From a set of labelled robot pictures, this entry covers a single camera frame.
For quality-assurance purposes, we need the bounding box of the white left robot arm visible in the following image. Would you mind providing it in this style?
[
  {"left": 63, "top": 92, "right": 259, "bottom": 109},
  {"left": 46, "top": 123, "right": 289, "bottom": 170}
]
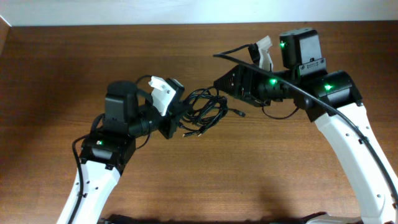
[{"left": 58, "top": 77, "right": 189, "bottom": 223}]

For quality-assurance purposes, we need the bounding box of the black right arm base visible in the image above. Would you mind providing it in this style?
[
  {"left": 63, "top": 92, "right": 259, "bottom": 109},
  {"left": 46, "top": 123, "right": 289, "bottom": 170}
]
[{"left": 300, "top": 212, "right": 363, "bottom": 224}]

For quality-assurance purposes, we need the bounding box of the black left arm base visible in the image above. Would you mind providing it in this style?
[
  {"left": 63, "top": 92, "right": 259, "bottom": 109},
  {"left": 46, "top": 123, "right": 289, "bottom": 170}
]
[{"left": 98, "top": 214, "right": 139, "bottom": 224}]

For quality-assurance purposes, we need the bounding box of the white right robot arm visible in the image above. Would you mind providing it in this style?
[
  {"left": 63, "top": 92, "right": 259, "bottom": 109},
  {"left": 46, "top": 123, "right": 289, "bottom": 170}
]
[{"left": 214, "top": 27, "right": 397, "bottom": 223}]

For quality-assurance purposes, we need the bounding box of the black cable bundle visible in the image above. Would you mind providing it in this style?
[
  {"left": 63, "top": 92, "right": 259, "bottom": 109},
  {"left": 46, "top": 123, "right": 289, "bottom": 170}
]
[{"left": 178, "top": 86, "right": 246, "bottom": 138}]

